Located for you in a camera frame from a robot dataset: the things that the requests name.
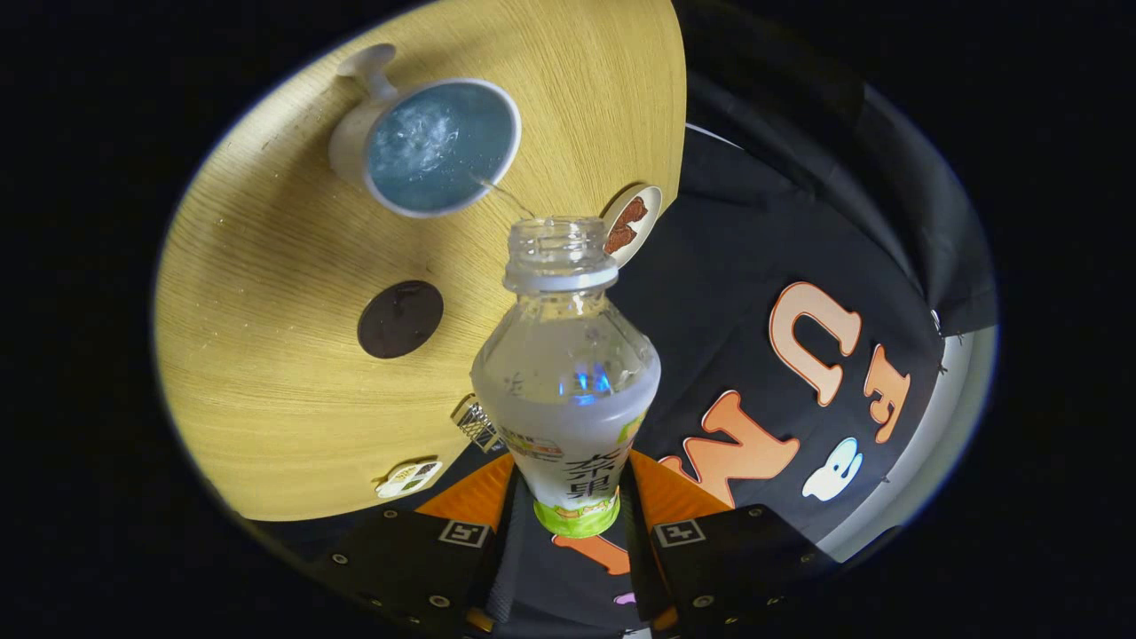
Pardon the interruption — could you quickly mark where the metal wire holder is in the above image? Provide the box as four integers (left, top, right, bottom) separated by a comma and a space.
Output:
451, 395, 507, 454

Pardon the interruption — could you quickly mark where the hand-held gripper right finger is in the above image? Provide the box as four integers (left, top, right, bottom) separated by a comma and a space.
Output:
619, 450, 841, 635

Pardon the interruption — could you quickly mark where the dark round coaster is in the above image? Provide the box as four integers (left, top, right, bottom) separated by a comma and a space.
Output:
357, 280, 445, 360

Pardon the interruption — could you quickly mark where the clear juice bottle white label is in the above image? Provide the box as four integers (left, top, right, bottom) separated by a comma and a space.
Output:
470, 216, 663, 540

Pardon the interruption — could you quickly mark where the white cup with knob handle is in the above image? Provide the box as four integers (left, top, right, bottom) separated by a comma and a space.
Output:
327, 43, 523, 220

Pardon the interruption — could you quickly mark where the black backdrop cloth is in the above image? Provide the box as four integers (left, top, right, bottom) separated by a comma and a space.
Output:
257, 0, 999, 639

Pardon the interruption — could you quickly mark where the small white plate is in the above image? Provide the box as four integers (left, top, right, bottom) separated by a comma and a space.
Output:
601, 185, 664, 270

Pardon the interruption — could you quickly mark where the white divided dish with beans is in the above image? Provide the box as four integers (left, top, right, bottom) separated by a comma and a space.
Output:
375, 460, 444, 500

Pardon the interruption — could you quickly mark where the wooden table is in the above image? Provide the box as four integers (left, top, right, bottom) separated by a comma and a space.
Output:
153, 0, 689, 523

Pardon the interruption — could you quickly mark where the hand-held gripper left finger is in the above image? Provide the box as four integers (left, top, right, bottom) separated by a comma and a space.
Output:
306, 453, 525, 635

